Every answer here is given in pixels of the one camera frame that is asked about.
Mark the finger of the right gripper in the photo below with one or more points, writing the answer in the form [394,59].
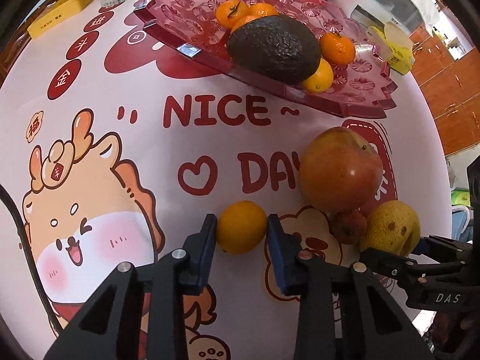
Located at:
[438,246]
[388,264]

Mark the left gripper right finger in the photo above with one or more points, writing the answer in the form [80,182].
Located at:
[284,248]

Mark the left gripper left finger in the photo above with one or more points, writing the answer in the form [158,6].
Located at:
[199,248]

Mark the yellow pear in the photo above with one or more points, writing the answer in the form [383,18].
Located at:
[392,227]

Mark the small red wrinkled fruit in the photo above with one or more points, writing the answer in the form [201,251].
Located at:
[348,226]

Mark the small yellow orange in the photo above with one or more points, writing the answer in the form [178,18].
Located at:
[241,227]

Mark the red yellow apple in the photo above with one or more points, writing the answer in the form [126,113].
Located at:
[339,171]

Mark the small yellow kumquat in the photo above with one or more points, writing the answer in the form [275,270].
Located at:
[320,80]

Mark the dark green avocado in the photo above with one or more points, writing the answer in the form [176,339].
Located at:
[278,47]

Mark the pink glass fruit plate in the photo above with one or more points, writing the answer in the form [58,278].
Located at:
[363,88]

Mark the medium orange tangerine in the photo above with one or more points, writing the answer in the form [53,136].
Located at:
[230,12]

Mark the large orange tangerine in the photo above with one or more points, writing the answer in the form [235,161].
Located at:
[262,9]

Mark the green package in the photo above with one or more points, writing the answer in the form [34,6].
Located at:
[460,197]

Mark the wooden cabinet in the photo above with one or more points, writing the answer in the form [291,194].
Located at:
[450,88]

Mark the yellow tissue box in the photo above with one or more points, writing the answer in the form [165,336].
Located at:
[395,46]

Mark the flat yellow box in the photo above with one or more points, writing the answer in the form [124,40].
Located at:
[57,13]

